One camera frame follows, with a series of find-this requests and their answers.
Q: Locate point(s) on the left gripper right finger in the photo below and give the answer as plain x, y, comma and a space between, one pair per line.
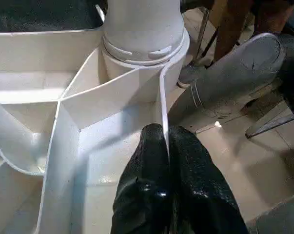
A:
200, 195

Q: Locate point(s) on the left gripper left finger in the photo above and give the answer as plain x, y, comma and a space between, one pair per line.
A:
144, 187

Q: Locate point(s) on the white plastic table top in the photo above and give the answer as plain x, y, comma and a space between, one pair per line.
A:
100, 109

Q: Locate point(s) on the white plastic table leg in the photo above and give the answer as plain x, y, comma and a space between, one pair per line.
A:
142, 24

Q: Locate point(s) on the grey shoe white sole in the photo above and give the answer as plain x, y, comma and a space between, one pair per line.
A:
190, 75

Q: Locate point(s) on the grey robot body shell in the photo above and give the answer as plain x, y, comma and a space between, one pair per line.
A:
234, 73

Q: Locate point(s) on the chrome bent tube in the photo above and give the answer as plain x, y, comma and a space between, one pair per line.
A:
203, 36

